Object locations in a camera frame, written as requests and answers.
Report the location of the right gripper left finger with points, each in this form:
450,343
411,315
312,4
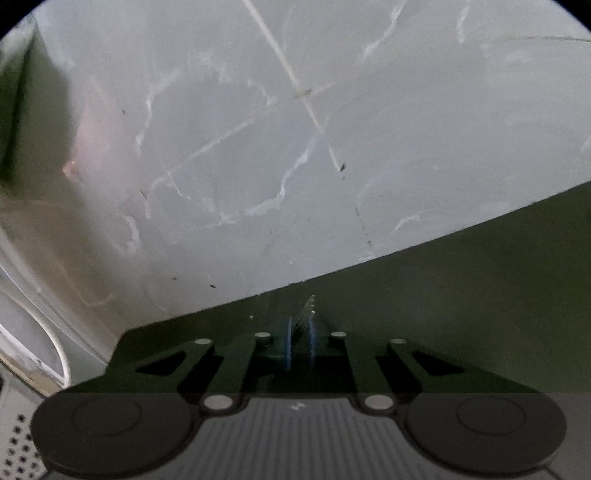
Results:
253,365

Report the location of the white perforated utensil basket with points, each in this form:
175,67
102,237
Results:
19,458

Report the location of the silver fork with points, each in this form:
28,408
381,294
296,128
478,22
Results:
304,317

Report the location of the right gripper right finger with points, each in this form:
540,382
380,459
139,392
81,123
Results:
348,365

